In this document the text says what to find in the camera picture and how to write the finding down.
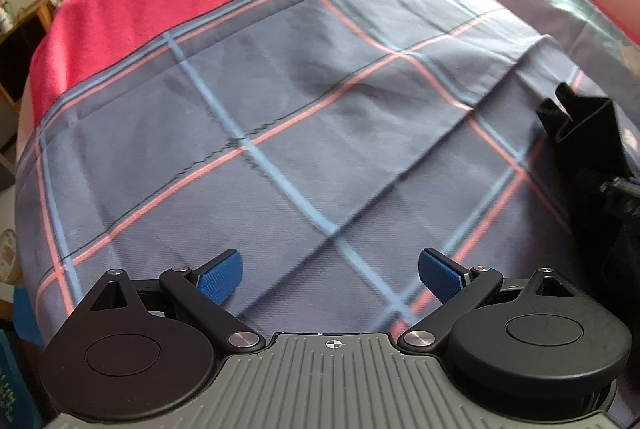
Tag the plaid bed sheet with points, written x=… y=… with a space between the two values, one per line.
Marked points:
x=280 y=169

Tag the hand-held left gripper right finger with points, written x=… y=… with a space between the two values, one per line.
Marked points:
x=440 y=276

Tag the wooden shelf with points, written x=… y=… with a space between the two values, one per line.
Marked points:
x=25 y=39

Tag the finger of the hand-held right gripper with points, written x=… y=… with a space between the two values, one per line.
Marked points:
x=625 y=191

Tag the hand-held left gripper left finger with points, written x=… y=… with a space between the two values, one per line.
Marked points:
x=220 y=276

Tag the blue box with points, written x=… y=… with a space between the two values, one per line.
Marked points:
x=17 y=384

